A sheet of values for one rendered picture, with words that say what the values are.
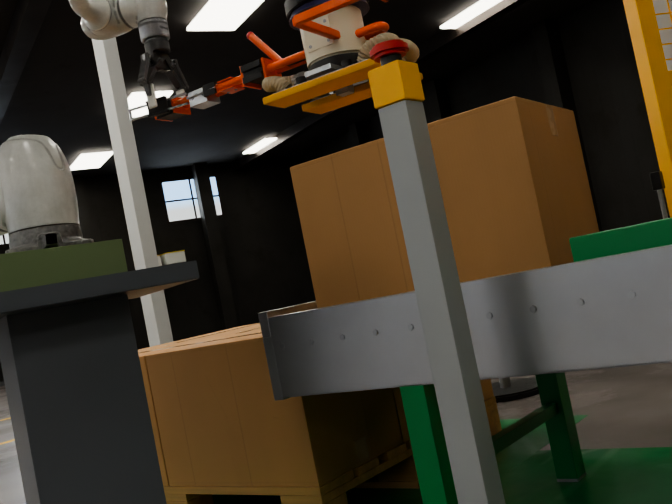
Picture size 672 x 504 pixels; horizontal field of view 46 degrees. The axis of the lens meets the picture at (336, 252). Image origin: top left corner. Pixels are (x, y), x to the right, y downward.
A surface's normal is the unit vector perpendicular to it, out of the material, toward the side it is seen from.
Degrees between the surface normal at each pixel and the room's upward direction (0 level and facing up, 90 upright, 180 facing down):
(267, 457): 90
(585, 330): 90
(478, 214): 90
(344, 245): 90
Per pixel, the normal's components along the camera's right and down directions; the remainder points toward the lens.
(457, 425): -0.61, 0.09
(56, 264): 0.48, -0.14
